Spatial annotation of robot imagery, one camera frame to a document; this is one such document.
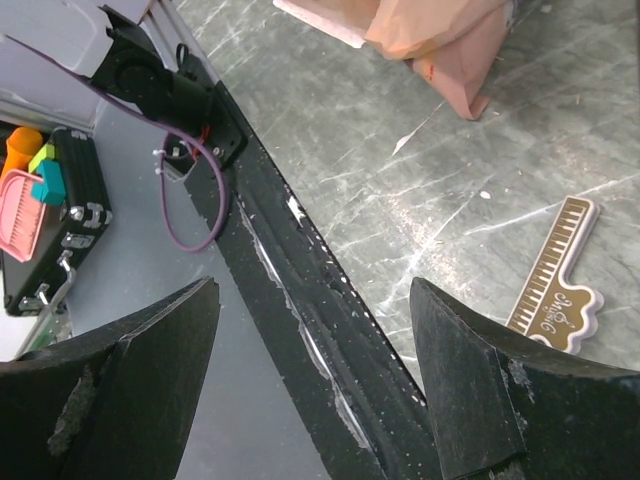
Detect aluminium frame rail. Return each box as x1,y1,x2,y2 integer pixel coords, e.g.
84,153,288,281
1,1,199,130

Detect black tool case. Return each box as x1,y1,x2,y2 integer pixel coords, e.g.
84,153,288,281
2,127,113,317

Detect orange cat litter bag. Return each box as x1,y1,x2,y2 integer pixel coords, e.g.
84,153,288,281
273,0,518,120

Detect green plastic block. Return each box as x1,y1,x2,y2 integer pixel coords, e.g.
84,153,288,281
28,143,56,174

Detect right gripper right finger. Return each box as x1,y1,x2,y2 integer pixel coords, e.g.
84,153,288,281
410,278,639,479

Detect teal plastic block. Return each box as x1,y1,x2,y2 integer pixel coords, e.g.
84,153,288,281
31,160,66,206

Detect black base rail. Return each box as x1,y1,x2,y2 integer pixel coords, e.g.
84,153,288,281
169,44,441,480

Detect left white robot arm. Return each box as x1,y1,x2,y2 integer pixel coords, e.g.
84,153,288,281
89,5,213,133

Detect orange plastic cup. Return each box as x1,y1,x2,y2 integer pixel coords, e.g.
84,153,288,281
1,126,44,178

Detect pink plastic dustpan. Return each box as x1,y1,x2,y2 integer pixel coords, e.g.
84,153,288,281
1,169,46,263

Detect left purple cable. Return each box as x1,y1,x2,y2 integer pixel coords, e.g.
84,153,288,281
4,34,231,254

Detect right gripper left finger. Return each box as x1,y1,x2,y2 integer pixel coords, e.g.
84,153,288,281
1,277,220,479

